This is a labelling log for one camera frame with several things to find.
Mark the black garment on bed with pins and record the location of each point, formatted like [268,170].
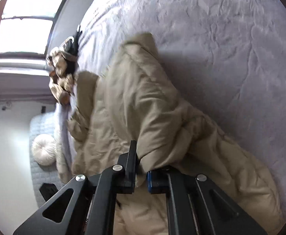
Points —
[71,45]

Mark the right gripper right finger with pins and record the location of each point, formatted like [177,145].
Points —
[158,180]

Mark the grey quilted headboard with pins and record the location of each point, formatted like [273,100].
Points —
[43,124]

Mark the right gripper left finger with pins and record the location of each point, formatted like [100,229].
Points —
[127,176]

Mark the lavender bed quilt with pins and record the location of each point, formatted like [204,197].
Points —
[227,58]

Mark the tan puffer jacket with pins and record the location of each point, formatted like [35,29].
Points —
[135,100]

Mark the round cream cushion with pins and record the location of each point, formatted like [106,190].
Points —
[44,149]

